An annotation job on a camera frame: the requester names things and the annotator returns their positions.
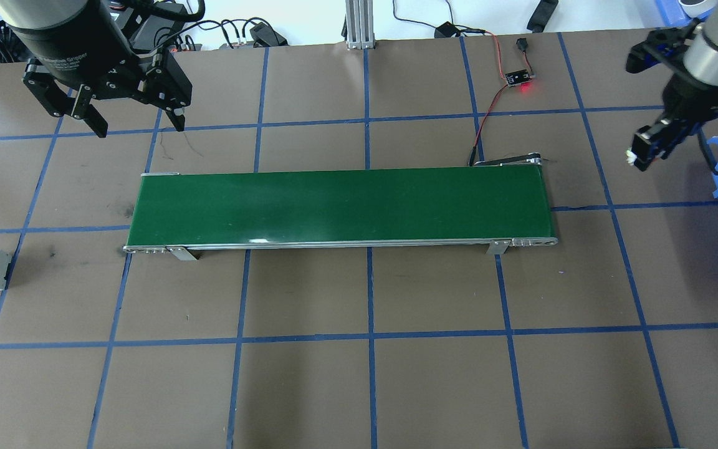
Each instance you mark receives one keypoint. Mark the blue plastic box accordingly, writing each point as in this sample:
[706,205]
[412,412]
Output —
[674,9]

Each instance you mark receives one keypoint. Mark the small black power adapter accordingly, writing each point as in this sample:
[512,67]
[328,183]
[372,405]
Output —
[445,30]

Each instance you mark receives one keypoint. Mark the green belt conveyor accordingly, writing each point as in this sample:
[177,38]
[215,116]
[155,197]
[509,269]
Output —
[334,206]

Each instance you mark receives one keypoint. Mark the aluminium frame post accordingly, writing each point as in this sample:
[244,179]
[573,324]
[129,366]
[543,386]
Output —
[360,25]

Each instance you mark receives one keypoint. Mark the small black circuit board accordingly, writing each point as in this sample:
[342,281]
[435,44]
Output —
[516,78]

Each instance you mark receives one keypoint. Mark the small black plug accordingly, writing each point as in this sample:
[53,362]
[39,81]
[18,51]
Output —
[523,43]

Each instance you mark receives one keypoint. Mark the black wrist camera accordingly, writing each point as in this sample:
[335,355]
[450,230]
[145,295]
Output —
[649,53]

